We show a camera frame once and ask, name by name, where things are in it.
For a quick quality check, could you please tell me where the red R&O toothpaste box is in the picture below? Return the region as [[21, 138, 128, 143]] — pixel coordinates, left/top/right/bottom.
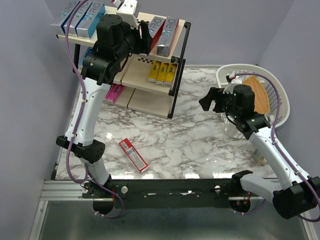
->
[[156, 16, 179, 57]]

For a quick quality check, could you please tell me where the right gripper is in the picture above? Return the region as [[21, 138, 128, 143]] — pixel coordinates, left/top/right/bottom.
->
[[199, 86, 241, 119]]

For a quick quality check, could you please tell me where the light blue toothpaste box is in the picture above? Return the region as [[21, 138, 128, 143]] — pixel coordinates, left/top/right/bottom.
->
[[79, 47, 93, 67]]

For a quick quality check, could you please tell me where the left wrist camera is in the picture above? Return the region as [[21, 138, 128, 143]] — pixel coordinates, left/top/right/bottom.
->
[[111, 0, 140, 29]]

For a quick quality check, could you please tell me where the woven wicker fan tray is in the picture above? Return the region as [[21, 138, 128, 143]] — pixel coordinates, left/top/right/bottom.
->
[[243, 75, 270, 114]]

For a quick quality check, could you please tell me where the pink toothpaste box back side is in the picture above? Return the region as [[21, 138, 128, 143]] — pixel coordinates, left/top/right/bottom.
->
[[108, 84, 125, 104]]

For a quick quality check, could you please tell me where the white plastic dish basket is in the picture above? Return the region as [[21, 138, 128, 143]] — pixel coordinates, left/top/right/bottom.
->
[[216, 64, 290, 128]]

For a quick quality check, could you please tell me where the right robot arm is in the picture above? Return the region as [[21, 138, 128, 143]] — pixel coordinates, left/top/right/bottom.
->
[[199, 84, 320, 219]]

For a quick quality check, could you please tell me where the silver blue R&O box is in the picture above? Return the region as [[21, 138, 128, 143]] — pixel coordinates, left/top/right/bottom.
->
[[68, 0, 93, 37]]

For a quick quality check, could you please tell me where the silver red R&O box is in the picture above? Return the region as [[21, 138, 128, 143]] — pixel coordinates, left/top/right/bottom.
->
[[148, 16, 168, 56]]

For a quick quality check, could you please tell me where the blue metallic toothpaste box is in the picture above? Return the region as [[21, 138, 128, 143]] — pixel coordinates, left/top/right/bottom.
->
[[76, 1, 106, 39]]

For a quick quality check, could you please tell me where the yellow toothpaste box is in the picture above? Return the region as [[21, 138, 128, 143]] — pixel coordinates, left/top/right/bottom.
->
[[156, 62, 169, 86], [163, 63, 178, 87], [148, 61, 163, 86]]

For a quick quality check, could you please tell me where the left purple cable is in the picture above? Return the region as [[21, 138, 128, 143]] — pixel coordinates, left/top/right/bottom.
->
[[64, 0, 126, 218]]

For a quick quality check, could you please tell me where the black mounting rail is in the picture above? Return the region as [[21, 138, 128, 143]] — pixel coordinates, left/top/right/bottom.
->
[[82, 178, 263, 213]]

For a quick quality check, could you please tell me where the beige three-tier shelf rack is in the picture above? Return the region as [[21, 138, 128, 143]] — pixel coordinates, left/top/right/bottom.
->
[[55, 2, 192, 120]]

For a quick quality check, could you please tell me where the red toothpaste box barcode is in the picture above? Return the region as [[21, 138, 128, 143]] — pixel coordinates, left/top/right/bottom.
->
[[119, 138, 149, 173]]

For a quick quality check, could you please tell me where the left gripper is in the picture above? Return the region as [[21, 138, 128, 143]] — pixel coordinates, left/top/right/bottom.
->
[[114, 19, 154, 62]]

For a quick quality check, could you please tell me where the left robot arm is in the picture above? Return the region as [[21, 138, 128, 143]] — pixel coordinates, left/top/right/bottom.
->
[[56, 14, 153, 198]]

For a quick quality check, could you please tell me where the pink toothpaste box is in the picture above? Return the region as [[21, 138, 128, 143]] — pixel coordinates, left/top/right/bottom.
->
[[108, 84, 125, 104], [105, 83, 118, 102]]

